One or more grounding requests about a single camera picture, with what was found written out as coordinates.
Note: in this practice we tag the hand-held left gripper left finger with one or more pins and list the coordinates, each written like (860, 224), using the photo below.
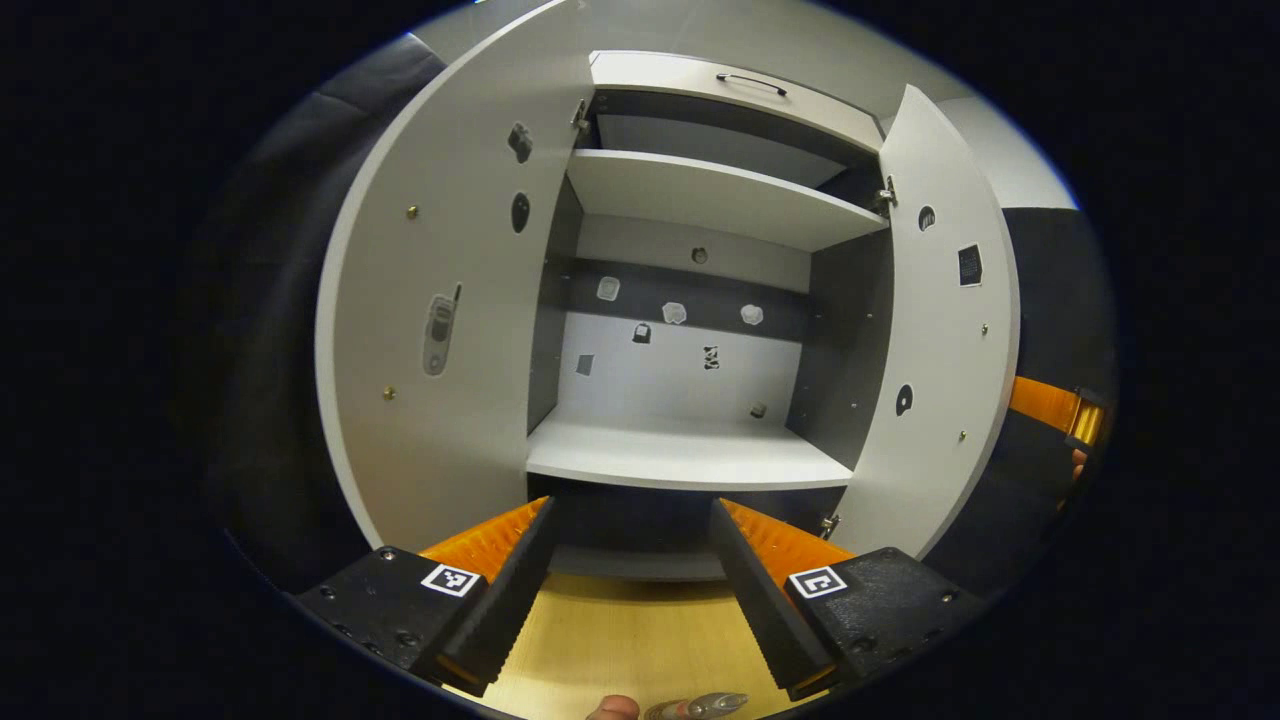
(515, 590)

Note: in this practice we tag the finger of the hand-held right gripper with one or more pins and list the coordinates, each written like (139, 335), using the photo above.
(1045, 402)

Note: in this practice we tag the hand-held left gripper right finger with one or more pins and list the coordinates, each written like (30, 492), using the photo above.
(755, 590)

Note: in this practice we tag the clear bottle with pink label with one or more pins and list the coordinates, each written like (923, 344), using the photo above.
(700, 707)

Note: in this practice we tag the metal door hinge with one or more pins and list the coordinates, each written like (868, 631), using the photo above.
(580, 114)
(829, 525)
(885, 193)

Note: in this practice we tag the white and grey cabinet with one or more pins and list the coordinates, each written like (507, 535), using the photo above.
(850, 340)

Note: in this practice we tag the white cabinet shelf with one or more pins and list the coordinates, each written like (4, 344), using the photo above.
(700, 195)

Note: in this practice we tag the black backdrop cloth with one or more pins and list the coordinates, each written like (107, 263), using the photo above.
(270, 350)
(1040, 300)

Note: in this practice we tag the white drawer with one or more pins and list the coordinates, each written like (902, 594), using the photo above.
(660, 80)

